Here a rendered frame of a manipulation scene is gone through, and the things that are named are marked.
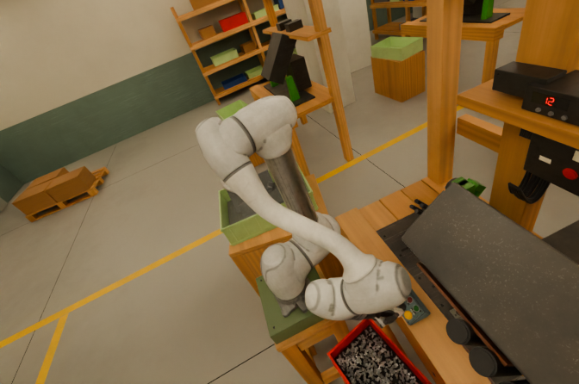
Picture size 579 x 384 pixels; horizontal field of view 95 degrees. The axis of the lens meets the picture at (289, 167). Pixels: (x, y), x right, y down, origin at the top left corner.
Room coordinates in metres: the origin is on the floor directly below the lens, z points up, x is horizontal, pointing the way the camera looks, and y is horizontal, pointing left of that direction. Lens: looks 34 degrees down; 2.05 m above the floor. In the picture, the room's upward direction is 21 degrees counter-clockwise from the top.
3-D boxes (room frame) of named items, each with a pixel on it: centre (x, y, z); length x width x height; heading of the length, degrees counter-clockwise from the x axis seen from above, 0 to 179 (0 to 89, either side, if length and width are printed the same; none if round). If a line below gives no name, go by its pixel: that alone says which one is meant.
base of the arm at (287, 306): (0.68, 0.18, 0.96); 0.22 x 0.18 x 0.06; 16
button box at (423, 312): (0.49, -0.24, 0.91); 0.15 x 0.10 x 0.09; 6
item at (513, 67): (0.64, -0.75, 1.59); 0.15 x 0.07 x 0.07; 6
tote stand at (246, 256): (1.41, 0.20, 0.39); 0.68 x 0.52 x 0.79; 86
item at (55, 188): (4.72, 4.01, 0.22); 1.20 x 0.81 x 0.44; 95
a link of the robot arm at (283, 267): (0.71, 0.18, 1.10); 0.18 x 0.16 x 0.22; 115
